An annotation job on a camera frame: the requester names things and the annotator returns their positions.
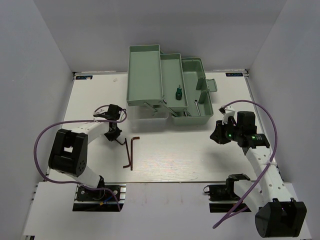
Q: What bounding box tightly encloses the green stubby screwdriver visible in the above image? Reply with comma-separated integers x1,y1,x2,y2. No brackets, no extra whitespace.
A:
175,85,183,101

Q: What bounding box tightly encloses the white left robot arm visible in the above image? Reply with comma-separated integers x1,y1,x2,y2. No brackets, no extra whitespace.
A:
48,104,126,200

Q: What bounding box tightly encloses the thin brown hex key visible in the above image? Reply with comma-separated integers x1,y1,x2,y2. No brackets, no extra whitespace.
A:
122,138,131,169

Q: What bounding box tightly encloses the green plastic toolbox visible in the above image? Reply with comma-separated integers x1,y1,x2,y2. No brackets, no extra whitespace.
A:
126,44,218,126

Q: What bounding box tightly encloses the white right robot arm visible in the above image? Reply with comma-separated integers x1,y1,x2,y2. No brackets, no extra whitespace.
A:
210,107,307,238

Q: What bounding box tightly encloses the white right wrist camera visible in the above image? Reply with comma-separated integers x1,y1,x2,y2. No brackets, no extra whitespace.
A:
219,105,236,125

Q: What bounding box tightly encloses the small silver ratchet wrench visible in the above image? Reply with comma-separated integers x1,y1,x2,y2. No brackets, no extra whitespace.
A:
183,109,195,118

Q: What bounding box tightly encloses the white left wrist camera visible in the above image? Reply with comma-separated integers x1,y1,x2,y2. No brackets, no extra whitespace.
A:
93,107,110,120

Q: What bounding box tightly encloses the large silver ratchet wrench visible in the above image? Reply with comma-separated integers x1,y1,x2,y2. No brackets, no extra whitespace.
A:
194,99,201,116

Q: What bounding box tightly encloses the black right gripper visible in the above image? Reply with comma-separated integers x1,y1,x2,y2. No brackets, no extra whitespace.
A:
210,118,243,144

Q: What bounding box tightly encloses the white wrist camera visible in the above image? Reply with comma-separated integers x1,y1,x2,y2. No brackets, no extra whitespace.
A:
93,107,110,120
219,105,236,125

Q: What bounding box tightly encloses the large brown hex key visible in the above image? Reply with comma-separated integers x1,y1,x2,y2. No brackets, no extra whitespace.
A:
130,136,140,171

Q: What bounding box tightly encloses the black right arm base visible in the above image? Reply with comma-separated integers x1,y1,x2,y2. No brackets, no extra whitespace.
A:
203,173,251,213

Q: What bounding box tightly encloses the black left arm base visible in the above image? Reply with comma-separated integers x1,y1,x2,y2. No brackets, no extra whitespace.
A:
72,183,126,212

